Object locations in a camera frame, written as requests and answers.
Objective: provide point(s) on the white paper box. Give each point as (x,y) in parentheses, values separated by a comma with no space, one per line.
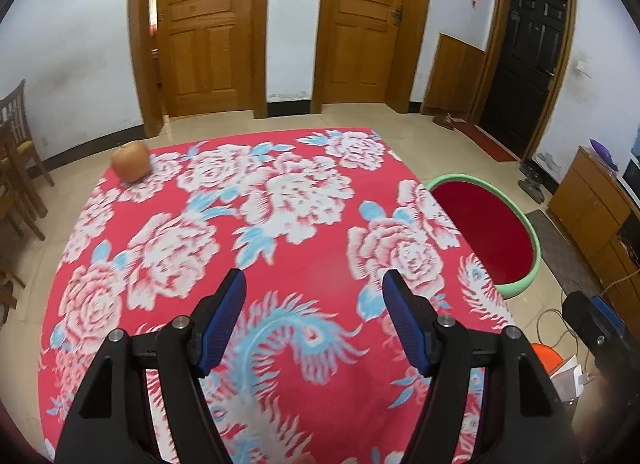
(570,379)

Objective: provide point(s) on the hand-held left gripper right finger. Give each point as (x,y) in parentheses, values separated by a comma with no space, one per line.
(407,324)

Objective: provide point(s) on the orange plastic container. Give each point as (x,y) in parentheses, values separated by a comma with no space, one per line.
(545,356)

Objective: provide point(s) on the dark metal door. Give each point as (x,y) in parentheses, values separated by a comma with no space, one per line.
(525,59)

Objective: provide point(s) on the red basin with green rim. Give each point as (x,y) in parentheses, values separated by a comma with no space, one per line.
(495,229)

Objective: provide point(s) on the orange-red apple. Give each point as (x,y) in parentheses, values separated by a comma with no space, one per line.
(131,162)

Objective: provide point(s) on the white monitor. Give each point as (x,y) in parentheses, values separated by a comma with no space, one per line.
(632,174)

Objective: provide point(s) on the wooden panel door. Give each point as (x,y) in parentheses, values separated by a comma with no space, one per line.
(205,29)

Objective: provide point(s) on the red floral tablecloth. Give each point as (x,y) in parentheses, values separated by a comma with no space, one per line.
(300,269)

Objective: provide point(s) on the grey floor mat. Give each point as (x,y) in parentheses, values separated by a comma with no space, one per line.
(560,244)

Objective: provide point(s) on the red door mat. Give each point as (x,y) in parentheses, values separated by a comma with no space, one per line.
(485,139)

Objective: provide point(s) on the brown shoes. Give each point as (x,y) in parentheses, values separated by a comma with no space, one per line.
(443,120)

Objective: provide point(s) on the wooden door with padlock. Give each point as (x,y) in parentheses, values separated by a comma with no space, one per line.
(365,24)

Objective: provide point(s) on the purple object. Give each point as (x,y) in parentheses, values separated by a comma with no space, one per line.
(602,149)

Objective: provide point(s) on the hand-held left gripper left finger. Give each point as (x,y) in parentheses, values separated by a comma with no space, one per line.
(225,314)

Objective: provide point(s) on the wooden wall panel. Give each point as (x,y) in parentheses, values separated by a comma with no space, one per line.
(452,74)

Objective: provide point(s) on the dark shoes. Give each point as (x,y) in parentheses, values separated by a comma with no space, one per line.
(531,182)

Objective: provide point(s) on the white wall switch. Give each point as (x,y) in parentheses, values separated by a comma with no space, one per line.
(582,66)

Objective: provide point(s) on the wooden cabinet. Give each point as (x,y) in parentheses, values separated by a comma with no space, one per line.
(595,214)

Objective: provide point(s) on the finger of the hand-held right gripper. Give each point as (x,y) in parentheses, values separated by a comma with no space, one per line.
(607,311)

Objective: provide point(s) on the wooden chair with yellow cushion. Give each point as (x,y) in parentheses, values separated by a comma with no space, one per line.
(20,124)

